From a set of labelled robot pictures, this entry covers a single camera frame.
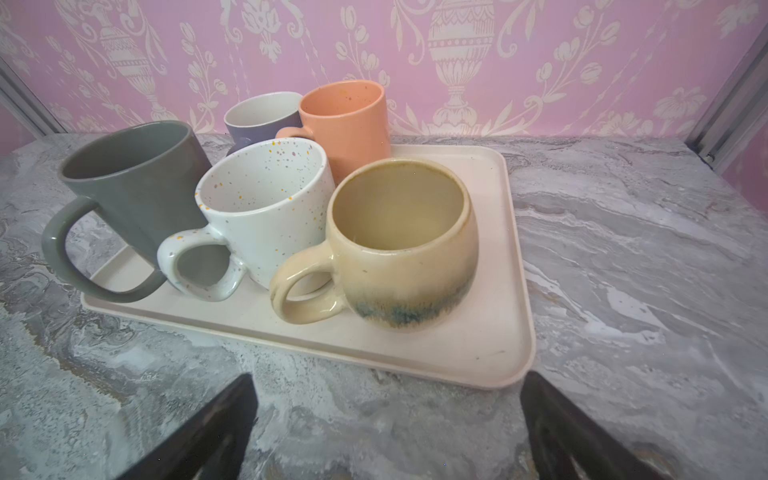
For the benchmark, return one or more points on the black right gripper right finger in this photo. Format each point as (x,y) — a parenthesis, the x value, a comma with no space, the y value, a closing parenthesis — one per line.
(563,438)

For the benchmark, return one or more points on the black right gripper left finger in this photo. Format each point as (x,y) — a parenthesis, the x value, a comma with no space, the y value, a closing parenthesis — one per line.
(211,444)

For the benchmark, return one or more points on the cream rectangular tray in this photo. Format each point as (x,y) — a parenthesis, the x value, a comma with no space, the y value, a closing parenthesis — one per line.
(487,342)

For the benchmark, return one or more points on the white speckled mug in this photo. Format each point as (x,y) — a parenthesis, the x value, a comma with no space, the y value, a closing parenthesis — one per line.
(263,203)

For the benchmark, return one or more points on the beige glazed round mug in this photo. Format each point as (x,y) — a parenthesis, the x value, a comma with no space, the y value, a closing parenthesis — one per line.
(401,249)

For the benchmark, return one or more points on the grey ceramic mug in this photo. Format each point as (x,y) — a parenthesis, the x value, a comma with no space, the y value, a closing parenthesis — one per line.
(140,181)

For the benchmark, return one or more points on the purple ceramic mug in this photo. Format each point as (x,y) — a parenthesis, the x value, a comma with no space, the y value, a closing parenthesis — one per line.
(261,117)

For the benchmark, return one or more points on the orange ceramic mug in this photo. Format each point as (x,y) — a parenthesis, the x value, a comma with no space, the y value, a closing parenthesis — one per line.
(349,119)

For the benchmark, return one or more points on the right aluminium corner post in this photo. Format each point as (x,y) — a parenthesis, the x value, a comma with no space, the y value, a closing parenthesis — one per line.
(737,112)

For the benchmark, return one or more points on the aluminium corner post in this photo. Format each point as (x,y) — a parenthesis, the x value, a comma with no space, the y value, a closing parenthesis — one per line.
(737,112)
(24,105)

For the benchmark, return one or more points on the left aluminium corner post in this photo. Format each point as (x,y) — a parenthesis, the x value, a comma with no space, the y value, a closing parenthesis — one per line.
(24,105)

